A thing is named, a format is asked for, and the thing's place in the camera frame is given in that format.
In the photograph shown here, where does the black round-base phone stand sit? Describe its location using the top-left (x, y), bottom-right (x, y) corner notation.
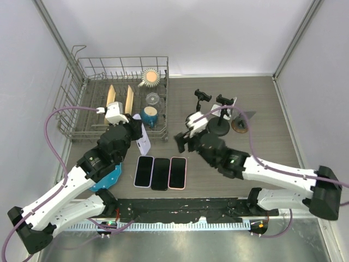
top-left (207, 94), bottom-right (234, 136)

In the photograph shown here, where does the wooden base phone stand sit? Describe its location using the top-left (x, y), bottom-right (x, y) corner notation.
top-left (231, 111), bottom-right (256, 134)

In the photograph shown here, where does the pink phone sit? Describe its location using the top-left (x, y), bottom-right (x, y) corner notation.
top-left (168, 157), bottom-right (187, 190)

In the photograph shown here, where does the black phone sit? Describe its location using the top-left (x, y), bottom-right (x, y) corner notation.
top-left (151, 158), bottom-right (170, 191)

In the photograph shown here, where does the lavender case phone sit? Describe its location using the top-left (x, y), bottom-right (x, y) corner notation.
top-left (134, 156), bottom-right (154, 188)

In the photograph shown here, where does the black gooseneck phone stand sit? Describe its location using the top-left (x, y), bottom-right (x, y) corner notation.
top-left (194, 89), bottom-right (212, 112)

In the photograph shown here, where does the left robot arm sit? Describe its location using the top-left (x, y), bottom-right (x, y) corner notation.
top-left (8, 118), bottom-right (142, 255)

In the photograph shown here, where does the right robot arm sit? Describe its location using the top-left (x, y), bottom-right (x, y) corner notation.
top-left (174, 131), bottom-right (344, 221)

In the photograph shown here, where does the white folding phone stand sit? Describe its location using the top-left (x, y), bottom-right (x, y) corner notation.
top-left (212, 97), bottom-right (238, 120)

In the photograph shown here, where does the blue ceramic mug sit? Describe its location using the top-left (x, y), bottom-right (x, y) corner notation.
top-left (140, 106), bottom-right (158, 128)

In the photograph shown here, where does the blue polka dot plate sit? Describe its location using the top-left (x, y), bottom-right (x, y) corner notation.
top-left (89, 163), bottom-right (122, 192)

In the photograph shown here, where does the right yellow plate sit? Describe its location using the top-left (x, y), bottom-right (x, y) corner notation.
top-left (124, 85), bottom-right (134, 115)

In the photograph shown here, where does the yellow plate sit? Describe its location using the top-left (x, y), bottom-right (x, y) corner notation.
top-left (106, 85), bottom-right (116, 109)
top-left (124, 85), bottom-right (134, 115)

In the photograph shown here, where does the clear glass cup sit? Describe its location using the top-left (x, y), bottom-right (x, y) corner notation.
top-left (146, 92), bottom-right (165, 112)

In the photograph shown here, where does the left yellow plate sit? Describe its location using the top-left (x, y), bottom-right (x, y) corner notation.
top-left (106, 85), bottom-right (116, 109)

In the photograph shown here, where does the cream ribbed mug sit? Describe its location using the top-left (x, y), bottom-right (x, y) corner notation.
top-left (138, 68), bottom-right (160, 88)

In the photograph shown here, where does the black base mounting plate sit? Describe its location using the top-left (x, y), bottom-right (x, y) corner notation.
top-left (118, 198), bottom-right (279, 224)

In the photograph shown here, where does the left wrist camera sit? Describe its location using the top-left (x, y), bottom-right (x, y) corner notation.
top-left (97, 102), bottom-right (129, 125)

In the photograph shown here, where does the grey wire dish rack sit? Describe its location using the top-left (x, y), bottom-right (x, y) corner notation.
top-left (53, 45), bottom-right (169, 140)

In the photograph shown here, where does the white slotted cable duct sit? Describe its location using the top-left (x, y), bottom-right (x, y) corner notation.
top-left (66, 219), bottom-right (250, 232)

